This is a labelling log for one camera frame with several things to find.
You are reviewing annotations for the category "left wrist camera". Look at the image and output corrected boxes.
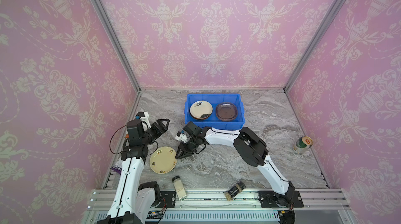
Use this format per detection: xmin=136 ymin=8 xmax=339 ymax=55
xmin=135 ymin=112 xmax=151 ymax=131

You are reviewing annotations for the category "aluminium frame rail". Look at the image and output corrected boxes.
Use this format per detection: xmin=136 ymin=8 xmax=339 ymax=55
xmin=82 ymin=189 xmax=357 ymax=224

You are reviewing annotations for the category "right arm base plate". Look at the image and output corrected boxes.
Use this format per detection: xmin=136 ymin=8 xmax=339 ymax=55
xmin=258 ymin=190 xmax=304 ymax=208

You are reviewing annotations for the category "cream flower plate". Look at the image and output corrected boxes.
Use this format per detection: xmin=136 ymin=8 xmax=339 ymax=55
xmin=149 ymin=146 xmax=177 ymax=174

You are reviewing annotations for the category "cream plate black patch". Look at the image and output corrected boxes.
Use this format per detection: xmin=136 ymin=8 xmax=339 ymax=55
xmin=190 ymin=100 xmax=213 ymax=120

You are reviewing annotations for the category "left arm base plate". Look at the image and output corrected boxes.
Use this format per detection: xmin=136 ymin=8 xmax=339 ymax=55
xmin=156 ymin=190 xmax=176 ymax=208

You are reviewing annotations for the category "brown translucent plate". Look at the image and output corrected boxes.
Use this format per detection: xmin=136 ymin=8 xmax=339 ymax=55
xmin=216 ymin=102 xmax=238 ymax=122

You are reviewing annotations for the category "dark spice jar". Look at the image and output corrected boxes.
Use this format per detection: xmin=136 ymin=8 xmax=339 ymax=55
xmin=224 ymin=181 xmax=246 ymax=201

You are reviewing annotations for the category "white spice jar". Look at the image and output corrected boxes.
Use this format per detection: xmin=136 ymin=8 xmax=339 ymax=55
xmin=172 ymin=176 xmax=188 ymax=201

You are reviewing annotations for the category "green drink can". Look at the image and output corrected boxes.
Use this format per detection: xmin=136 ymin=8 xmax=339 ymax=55
xmin=292 ymin=136 xmax=313 ymax=155

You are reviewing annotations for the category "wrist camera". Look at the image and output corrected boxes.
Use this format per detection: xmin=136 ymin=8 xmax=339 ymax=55
xmin=175 ymin=130 xmax=189 ymax=143
xmin=135 ymin=112 xmax=151 ymax=131

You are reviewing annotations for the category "purple snack bag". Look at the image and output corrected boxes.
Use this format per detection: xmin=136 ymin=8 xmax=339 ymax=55
xmin=110 ymin=165 xmax=122 ymax=174

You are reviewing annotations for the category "blue plastic bin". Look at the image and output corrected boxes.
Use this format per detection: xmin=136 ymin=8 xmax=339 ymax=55
xmin=184 ymin=93 xmax=245 ymax=130

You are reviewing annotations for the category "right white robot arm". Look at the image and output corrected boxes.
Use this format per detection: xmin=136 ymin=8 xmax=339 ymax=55
xmin=175 ymin=121 xmax=295 ymax=208

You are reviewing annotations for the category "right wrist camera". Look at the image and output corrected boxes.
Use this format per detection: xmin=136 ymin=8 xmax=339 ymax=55
xmin=175 ymin=130 xmax=189 ymax=143

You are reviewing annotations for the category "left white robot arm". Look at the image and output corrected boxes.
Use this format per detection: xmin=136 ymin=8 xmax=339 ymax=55
xmin=98 ymin=116 xmax=170 ymax=224

